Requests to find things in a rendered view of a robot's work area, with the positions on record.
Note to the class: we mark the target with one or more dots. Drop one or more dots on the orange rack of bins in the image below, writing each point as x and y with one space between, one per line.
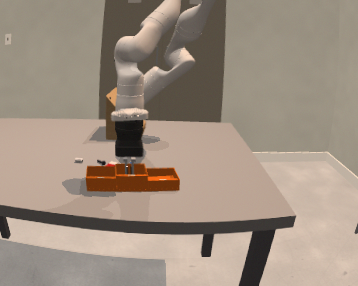
104 178

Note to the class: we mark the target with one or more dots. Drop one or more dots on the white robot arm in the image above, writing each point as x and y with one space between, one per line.
190 24

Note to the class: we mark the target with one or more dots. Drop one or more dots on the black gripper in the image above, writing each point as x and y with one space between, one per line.
128 118

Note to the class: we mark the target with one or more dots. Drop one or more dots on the red and white eraser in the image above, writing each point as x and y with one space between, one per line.
112 163

